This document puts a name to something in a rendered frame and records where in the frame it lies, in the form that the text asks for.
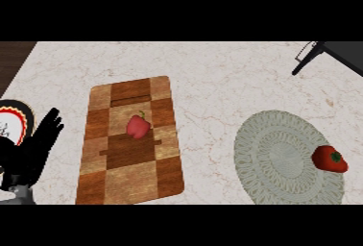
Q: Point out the round grey woven placemat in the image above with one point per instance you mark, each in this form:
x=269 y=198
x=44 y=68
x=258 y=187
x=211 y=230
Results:
x=283 y=158

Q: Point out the brown checkered cutting board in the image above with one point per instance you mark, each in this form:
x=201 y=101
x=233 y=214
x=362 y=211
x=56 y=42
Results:
x=130 y=144

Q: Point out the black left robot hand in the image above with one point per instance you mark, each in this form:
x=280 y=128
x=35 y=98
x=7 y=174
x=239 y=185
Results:
x=35 y=150

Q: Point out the decorated plate with dark rim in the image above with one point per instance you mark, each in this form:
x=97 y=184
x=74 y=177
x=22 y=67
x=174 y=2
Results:
x=12 y=123

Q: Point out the red bell pepper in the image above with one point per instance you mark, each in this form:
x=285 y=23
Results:
x=137 y=126

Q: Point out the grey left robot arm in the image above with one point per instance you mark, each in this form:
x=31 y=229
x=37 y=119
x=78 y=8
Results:
x=18 y=195

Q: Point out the red squash with green stem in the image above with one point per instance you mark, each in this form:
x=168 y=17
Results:
x=329 y=158

